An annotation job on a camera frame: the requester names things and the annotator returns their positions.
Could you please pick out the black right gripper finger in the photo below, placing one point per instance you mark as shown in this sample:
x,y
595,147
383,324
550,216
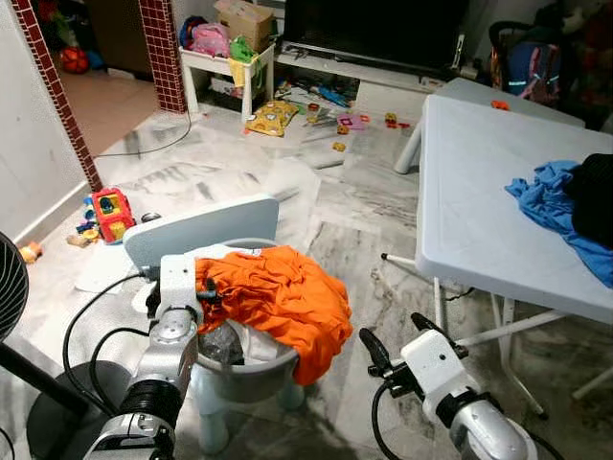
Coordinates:
x,y
439,335
376,353

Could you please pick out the orange shirt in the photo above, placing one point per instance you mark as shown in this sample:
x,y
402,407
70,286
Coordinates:
x,y
278,297

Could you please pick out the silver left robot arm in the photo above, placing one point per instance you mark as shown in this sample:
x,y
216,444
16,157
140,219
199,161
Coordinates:
x,y
168,359

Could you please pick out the pale blue plastic chair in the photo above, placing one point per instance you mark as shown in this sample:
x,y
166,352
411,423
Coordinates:
x,y
201,230

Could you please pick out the grey plastic basin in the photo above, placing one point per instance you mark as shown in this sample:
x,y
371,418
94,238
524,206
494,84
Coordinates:
x,y
249,379

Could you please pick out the red plastic toy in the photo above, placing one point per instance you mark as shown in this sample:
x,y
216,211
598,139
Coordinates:
x,y
113,216

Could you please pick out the white folding table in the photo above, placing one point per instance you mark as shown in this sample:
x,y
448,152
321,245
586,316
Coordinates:
x,y
479,192

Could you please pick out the blue shirt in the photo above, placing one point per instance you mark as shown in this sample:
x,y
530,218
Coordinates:
x,y
546,206

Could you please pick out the yellow plastic toy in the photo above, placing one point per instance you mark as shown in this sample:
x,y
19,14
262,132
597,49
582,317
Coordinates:
x,y
271,118

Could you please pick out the black standing fan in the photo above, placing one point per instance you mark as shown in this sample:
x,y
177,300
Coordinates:
x,y
11,287

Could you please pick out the black garment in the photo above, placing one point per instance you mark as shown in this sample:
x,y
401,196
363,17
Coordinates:
x,y
594,196

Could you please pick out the pink plastic toy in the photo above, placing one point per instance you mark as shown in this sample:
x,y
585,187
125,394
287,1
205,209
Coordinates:
x,y
351,122

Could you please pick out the white small side table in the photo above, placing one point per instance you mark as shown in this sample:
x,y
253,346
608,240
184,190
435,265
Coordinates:
x,y
206,59

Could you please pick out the small orange toy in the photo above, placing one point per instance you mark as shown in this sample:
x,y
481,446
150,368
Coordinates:
x,y
500,104

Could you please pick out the white TV bench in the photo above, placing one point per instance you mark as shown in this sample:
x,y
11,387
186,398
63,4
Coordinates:
x,y
402,96

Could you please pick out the pale grey plastic table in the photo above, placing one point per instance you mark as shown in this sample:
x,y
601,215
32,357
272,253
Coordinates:
x,y
479,94

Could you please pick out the pink bag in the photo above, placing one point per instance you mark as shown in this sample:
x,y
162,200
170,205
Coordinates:
x,y
208,40

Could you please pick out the orange ball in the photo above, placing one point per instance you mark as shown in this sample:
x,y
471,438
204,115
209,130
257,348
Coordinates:
x,y
75,59

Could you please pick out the cardboard box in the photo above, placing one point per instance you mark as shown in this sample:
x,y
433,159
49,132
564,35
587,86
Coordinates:
x,y
244,19

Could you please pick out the dark blue backpack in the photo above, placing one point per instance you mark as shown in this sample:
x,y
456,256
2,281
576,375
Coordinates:
x,y
532,67

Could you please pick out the black television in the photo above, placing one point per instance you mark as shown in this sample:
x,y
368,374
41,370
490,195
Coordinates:
x,y
374,34

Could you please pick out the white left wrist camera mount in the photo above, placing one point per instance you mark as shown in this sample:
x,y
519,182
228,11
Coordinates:
x,y
179,283

